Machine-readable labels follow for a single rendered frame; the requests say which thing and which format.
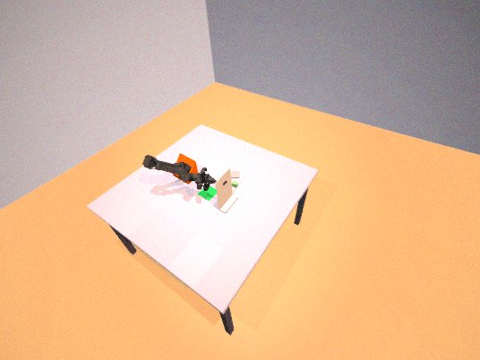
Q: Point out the green square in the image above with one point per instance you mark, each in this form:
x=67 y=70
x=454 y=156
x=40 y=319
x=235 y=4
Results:
x=209 y=194

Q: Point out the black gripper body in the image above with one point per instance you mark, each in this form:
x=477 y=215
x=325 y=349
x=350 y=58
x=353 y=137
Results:
x=202 y=176

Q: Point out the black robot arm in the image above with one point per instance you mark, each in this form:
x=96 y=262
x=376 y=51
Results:
x=181 y=169

